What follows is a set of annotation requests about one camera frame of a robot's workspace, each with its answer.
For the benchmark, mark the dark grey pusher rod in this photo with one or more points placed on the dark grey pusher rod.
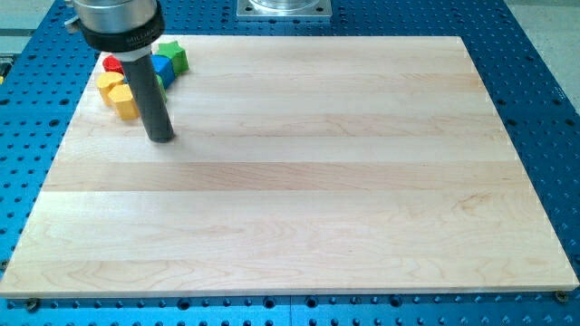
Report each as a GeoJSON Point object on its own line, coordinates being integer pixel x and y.
{"type": "Point", "coordinates": [145, 89]}

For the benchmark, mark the blue perforated table plate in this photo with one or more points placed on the blue perforated table plate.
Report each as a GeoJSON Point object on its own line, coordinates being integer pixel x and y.
{"type": "Point", "coordinates": [46, 83]}

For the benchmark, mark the green block behind rod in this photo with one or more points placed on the green block behind rod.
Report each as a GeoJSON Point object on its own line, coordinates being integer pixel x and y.
{"type": "Point", "coordinates": [162, 88]}

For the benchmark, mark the red round block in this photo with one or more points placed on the red round block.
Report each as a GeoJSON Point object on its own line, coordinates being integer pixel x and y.
{"type": "Point", "coordinates": [112, 64]}

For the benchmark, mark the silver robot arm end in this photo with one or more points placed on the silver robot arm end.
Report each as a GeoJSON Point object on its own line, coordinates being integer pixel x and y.
{"type": "Point", "coordinates": [125, 28]}

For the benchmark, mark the light wooden board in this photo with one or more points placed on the light wooden board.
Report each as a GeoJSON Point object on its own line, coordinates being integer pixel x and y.
{"type": "Point", "coordinates": [300, 165]}

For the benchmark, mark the green star block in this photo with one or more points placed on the green star block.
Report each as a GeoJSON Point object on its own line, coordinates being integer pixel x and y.
{"type": "Point", "coordinates": [176, 54]}

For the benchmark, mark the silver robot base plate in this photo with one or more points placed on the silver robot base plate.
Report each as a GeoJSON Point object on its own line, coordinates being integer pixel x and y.
{"type": "Point", "coordinates": [283, 8]}

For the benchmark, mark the yellow hexagon block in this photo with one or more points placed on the yellow hexagon block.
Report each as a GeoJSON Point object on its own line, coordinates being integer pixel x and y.
{"type": "Point", "coordinates": [123, 103]}

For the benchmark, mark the yellow heart block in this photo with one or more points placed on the yellow heart block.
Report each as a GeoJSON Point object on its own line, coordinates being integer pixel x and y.
{"type": "Point", "coordinates": [105, 82]}

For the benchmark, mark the blue cube block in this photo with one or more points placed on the blue cube block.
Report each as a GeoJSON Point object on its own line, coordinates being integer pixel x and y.
{"type": "Point", "coordinates": [164, 69]}

